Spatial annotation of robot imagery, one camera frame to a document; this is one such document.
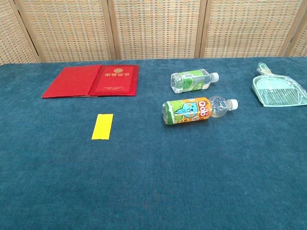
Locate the orange juice bottle cartoon label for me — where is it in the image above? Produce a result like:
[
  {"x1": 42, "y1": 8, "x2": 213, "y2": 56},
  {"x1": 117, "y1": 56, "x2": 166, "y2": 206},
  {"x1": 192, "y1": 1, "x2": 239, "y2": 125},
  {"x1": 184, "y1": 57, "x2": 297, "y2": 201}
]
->
[{"x1": 162, "y1": 95, "x2": 239, "y2": 126}]

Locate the red certificate folder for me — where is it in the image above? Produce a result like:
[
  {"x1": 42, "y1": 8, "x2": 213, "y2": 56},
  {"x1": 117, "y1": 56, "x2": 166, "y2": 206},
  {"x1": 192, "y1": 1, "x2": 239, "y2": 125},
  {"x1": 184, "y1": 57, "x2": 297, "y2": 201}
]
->
[{"x1": 41, "y1": 64, "x2": 140, "y2": 99}]

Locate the woven folding screen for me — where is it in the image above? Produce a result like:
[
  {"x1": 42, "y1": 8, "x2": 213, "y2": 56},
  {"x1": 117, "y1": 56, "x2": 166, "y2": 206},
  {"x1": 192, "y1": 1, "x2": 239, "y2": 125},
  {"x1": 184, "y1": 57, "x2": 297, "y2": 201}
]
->
[{"x1": 0, "y1": 0, "x2": 307, "y2": 65}]

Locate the clear bottle green label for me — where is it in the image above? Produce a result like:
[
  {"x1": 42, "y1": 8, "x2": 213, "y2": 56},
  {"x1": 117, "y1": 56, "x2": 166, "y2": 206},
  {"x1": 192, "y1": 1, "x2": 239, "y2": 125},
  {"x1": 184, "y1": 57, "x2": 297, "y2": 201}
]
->
[{"x1": 170, "y1": 69, "x2": 220, "y2": 94}]

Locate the mint green dustpan set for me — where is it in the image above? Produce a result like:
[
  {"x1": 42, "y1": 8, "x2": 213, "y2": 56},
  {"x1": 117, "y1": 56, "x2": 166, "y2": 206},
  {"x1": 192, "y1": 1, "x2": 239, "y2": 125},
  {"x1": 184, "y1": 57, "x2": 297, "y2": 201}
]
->
[{"x1": 251, "y1": 62, "x2": 307, "y2": 107}]

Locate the blue table cloth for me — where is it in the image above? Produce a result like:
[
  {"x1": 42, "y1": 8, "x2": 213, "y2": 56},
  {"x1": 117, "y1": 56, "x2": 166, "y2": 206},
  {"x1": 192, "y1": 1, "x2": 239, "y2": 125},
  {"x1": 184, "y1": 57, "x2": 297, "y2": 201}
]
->
[{"x1": 0, "y1": 57, "x2": 307, "y2": 230}]

